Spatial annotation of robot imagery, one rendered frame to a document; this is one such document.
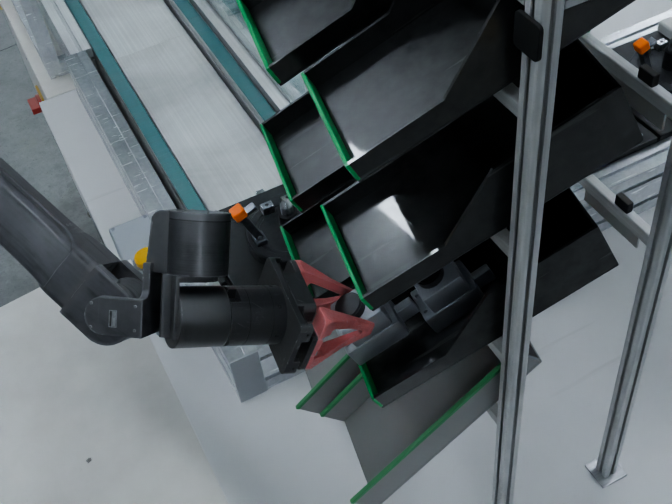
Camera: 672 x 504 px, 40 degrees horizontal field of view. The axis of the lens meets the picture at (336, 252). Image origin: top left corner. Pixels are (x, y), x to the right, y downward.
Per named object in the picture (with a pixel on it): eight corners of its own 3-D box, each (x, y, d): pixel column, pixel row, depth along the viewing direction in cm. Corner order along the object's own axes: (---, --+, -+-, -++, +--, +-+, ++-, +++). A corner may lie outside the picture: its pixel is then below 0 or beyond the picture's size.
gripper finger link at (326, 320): (365, 270, 93) (281, 270, 88) (393, 320, 88) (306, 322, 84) (344, 318, 97) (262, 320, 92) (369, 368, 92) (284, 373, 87)
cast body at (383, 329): (360, 367, 95) (328, 338, 90) (345, 336, 98) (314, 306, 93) (426, 323, 94) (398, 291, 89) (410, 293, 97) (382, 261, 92)
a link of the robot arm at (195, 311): (149, 342, 86) (168, 354, 81) (152, 269, 85) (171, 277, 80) (219, 339, 89) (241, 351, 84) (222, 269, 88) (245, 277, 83)
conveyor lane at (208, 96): (265, 362, 141) (255, 322, 134) (106, 86, 194) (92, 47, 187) (424, 289, 148) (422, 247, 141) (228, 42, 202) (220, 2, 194)
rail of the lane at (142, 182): (241, 403, 136) (228, 360, 128) (78, 96, 193) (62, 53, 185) (274, 387, 138) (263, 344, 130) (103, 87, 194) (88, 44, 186)
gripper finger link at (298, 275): (358, 257, 94) (275, 257, 90) (385, 306, 89) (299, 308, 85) (337, 305, 98) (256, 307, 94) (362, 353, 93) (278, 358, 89)
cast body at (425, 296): (437, 334, 96) (408, 303, 91) (420, 305, 99) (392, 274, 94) (504, 289, 95) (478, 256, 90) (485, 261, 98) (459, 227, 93)
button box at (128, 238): (158, 337, 141) (148, 312, 137) (117, 253, 155) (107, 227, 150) (200, 319, 143) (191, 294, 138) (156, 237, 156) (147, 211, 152)
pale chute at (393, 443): (378, 508, 109) (350, 503, 106) (345, 419, 118) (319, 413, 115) (543, 361, 97) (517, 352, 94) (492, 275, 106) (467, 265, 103)
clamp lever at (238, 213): (256, 244, 139) (232, 217, 134) (251, 236, 141) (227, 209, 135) (275, 229, 139) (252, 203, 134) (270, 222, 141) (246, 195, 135)
